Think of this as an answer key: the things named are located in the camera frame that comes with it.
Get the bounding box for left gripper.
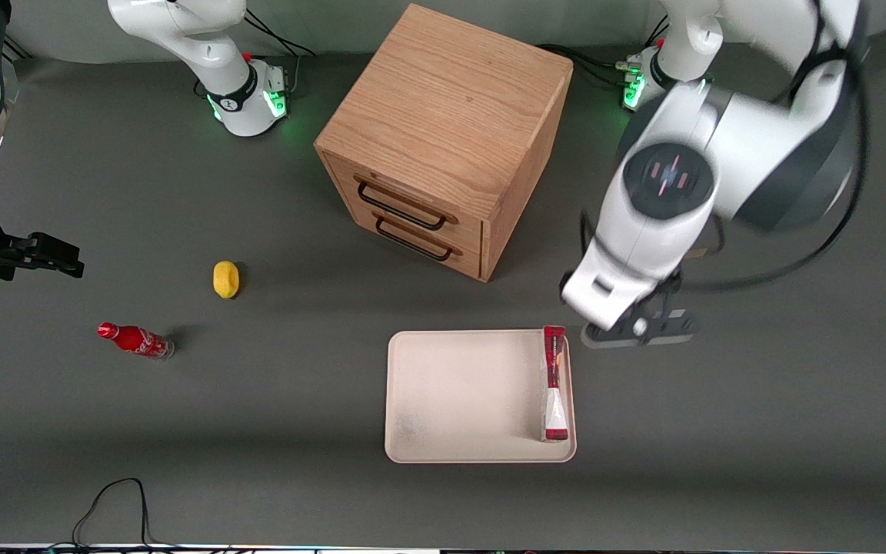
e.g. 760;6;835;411
561;231;684;338

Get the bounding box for red cookie box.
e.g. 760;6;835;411
541;325;570;442

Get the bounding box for beige plastic tray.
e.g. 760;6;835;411
384;329;578;465

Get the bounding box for red cola bottle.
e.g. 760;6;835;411
97;322;175;361

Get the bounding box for yellow lemon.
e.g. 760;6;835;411
213;261;241;299

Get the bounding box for wooden two-drawer cabinet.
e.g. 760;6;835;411
314;3;575;283

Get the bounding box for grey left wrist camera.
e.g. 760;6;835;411
581;309;698;350

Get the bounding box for thin black table cable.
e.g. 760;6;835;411
70;477;182;552

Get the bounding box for black wire drawer handle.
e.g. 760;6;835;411
356;180;448;232
375;217;455;262

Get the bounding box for black left base cables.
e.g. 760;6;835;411
538;15;671;88

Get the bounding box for black base cables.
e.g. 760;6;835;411
194;8;318;98
538;15;671;88

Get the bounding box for black right base cables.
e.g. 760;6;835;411
194;8;318;98

